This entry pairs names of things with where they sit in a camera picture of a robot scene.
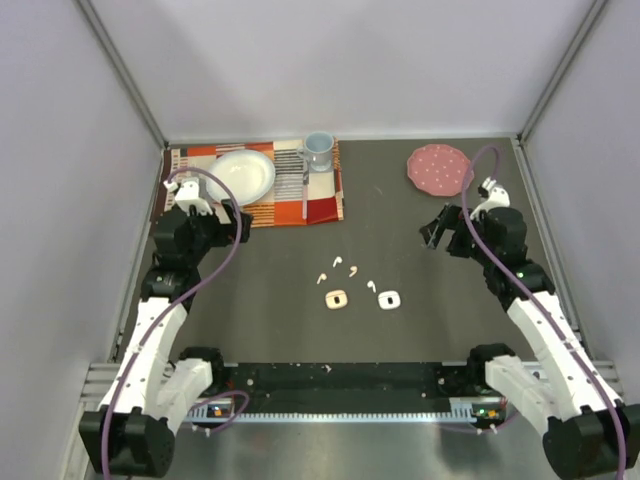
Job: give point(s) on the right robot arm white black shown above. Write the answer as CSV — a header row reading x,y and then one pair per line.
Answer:
x,y
585,427

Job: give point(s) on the pink dotted plate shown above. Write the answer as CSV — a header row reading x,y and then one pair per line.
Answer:
x,y
438,169

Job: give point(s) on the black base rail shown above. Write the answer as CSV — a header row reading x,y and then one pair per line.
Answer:
x,y
395,387

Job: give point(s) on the white earbud case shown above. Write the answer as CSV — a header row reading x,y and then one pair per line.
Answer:
x,y
389,300

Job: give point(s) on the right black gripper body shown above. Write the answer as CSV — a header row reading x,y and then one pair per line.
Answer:
x,y
463,242

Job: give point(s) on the white bowl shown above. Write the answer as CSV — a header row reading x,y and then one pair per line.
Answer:
x,y
248,174

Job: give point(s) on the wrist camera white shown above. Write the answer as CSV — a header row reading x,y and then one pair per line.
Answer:
x,y
190,196
493,195

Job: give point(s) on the light blue mug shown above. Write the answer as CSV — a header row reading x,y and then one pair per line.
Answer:
x,y
317,151

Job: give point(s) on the grey cable duct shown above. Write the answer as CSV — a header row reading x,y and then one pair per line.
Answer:
x,y
456,411

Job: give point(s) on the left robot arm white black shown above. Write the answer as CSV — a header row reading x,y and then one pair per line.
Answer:
x,y
133,431

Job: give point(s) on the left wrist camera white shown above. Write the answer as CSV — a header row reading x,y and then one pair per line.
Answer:
x,y
190,196

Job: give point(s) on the patterned orange placemat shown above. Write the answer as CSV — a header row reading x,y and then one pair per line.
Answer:
x,y
282,205

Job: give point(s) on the pink handled knife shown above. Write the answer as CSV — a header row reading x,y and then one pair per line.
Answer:
x,y
305,182

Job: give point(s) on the beige earbud case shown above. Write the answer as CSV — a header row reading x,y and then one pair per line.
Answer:
x,y
336,299

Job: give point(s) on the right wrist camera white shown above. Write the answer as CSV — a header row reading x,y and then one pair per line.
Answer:
x,y
493,195

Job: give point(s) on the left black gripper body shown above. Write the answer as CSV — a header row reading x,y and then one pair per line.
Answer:
x,y
209,233

